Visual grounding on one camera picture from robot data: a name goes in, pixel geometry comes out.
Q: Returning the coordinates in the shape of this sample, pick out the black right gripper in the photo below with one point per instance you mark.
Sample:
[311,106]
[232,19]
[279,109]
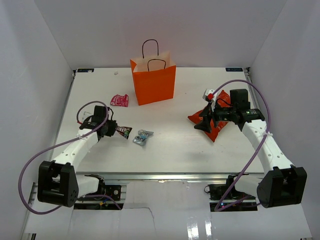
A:
[207,114]

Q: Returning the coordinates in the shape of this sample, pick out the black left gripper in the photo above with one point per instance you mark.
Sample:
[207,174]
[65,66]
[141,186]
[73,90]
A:
[113,125]

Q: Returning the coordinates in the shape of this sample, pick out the purple brown candy packet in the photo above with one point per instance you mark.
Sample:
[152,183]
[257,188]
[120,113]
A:
[124,131]

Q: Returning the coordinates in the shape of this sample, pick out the large red chips bag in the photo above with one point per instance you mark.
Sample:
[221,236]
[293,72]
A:
[216,125]

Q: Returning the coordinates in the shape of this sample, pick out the silver blue snack packet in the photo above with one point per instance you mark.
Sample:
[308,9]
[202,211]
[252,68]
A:
[142,137]

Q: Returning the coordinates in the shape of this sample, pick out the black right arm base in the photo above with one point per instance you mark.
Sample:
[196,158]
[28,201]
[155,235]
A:
[235,201]

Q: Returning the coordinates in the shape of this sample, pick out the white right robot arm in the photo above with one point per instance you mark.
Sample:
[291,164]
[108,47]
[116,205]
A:
[283,183]

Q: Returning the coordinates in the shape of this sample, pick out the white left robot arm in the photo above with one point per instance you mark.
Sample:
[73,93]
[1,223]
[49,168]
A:
[58,182]

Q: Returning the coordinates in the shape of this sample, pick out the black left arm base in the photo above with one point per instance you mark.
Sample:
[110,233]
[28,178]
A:
[106,197]

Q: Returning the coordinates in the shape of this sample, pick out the orange paper bag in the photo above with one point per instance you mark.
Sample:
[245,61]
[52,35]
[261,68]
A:
[153,76]

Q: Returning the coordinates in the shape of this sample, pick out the pink red snack packet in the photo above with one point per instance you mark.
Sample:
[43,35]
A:
[120,100]

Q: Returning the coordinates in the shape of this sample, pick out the black table corner label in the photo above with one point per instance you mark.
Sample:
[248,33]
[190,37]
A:
[234,69]

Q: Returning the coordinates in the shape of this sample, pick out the left black corner label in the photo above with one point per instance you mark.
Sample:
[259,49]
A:
[85,70]

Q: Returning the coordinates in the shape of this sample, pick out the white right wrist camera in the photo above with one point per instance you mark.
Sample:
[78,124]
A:
[209,96]

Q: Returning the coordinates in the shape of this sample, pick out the aluminium table edge rail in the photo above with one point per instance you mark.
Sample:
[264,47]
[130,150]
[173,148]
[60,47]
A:
[247,73]

